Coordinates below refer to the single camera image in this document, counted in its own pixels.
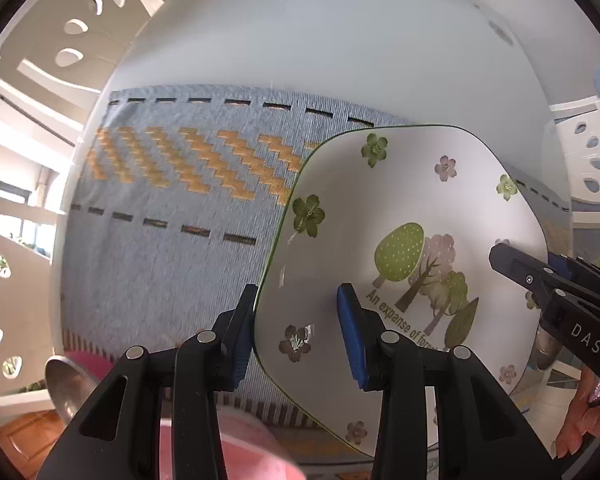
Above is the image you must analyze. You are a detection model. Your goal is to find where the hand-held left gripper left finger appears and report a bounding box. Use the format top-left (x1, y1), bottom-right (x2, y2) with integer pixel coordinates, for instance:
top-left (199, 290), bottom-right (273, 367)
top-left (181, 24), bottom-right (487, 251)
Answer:
top-left (37, 284), bottom-right (260, 480)

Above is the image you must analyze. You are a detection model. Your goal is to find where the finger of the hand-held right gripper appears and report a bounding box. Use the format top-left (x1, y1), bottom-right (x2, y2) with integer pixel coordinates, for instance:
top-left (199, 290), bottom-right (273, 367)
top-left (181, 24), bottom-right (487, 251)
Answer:
top-left (549, 254), bottom-right (600, 317)
top-left (489, 241), bottom-right (600, 387)

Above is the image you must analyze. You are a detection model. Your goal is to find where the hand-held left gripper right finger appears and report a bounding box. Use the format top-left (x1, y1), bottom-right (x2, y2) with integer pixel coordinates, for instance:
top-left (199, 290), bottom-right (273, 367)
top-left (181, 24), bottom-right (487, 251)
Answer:
top-left (336, 283), bottom-right (563, 480)

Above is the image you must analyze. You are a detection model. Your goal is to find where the pink cartoon ceramic bowl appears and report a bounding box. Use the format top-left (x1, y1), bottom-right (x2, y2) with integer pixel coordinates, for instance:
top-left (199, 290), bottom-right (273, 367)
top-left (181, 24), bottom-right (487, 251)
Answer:
top-left (160, 407), bottom-right (306, 480)

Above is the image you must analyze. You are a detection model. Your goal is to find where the hexagonal tree print plate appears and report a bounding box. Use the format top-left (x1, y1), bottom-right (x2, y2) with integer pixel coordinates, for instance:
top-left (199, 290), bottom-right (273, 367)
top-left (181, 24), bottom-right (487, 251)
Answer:
top-left (252, 124), bottom-right (551, 460)

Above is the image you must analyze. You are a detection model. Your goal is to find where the steel bowl with pink outside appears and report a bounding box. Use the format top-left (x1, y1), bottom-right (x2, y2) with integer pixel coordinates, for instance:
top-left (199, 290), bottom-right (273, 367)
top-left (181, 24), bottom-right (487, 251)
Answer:
top-left (44, 351), bottom-right (121, 426)

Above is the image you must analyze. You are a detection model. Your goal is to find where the person's right hand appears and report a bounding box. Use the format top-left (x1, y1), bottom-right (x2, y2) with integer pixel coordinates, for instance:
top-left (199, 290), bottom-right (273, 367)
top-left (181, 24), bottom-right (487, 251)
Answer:
top-left (555, 365), bottom-right (600, 461)

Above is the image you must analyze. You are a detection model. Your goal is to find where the grey patterned table mat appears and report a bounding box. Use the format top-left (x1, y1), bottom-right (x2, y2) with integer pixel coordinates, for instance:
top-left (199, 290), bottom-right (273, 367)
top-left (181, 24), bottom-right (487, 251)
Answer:
top-left (60, 84), bottom-right (573, 480)

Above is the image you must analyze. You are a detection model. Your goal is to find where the white dining chair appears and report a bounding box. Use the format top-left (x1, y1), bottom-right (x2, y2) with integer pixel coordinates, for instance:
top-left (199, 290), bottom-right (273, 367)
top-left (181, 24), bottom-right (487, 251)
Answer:
top-left (0, 0), bottom-right (181, 96)
top-left (0, 225), bottom-right (56, 411)
top-left (550, 95), bottom-right (600, 201)

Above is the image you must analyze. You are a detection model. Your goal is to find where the wooden cabinet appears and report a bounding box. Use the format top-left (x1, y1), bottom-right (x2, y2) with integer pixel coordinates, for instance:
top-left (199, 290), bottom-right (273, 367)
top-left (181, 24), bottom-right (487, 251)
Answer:
top-left (0, 407), bottom-right (73, 480)

